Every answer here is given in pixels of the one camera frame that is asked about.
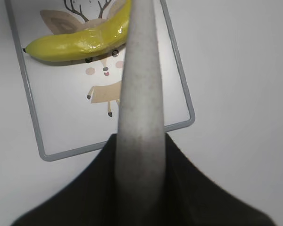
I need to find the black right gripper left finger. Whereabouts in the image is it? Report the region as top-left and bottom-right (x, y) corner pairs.
(13, 134), (118, 226)

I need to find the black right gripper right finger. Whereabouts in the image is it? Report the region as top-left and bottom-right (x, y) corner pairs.
(156, 134), (275, 226)

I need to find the white-handled kitchen knife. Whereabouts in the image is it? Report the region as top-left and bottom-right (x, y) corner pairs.
(115, 0), (166, 226)

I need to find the yellow plastic banana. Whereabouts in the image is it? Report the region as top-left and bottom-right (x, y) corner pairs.
(23, 0), (131, 62)

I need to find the white grey-rimmed cutting board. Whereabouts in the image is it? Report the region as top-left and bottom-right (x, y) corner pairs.
(5, 0), (196, 162)

